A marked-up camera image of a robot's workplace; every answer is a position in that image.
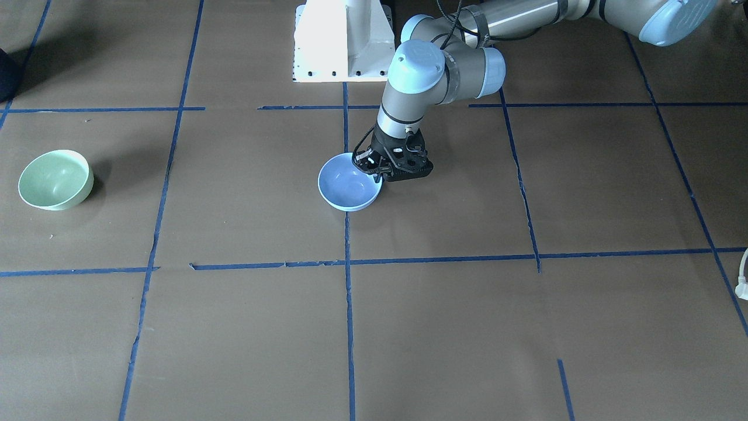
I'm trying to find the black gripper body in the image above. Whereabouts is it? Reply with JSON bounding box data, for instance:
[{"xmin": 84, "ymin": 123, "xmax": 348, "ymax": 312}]
[{"xmin": 372, "ymin": 127, "xmax": 434, "ymax": 182}]

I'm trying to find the blue bowl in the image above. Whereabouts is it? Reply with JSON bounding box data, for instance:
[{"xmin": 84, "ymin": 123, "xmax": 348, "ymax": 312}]
[{"xmin": 317, "ymin": 153, "xmax": 384, "ymax": 212}]

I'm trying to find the white toaster power cord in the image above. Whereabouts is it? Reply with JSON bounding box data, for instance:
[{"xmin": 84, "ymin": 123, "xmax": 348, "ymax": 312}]
[{"xmin": 735, "ymin": 248, "xmax": 748, "ymax": 301}]

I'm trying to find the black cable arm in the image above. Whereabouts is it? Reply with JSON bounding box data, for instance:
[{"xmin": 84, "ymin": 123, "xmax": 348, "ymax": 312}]
[{"xmin": 435, "ymin": 0, "xmax": 544, "ymax": 50}]

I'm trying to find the green bowl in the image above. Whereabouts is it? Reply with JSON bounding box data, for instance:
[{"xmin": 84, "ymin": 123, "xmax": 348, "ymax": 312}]
[{"xmin": 17, "ymin": 150, "xmax": 94, "ymax": 211}]

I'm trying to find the white camera pole mount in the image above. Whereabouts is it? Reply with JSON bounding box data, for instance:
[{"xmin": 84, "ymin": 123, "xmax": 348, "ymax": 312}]
[{"xmin": 292, "ymin": 1, "xmax": 395, "ymax": 83}]

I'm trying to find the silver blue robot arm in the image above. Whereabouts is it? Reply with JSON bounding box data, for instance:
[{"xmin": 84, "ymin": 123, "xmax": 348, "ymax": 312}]
[{"xmin": 352, "ymin": 1, "xmax": 717, "ymax": 182}]

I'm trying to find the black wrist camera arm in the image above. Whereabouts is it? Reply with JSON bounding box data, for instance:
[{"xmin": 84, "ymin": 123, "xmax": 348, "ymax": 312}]
[{"xmin": 352, "ymin": 147, "xmax": 393, "ymax": 176}]

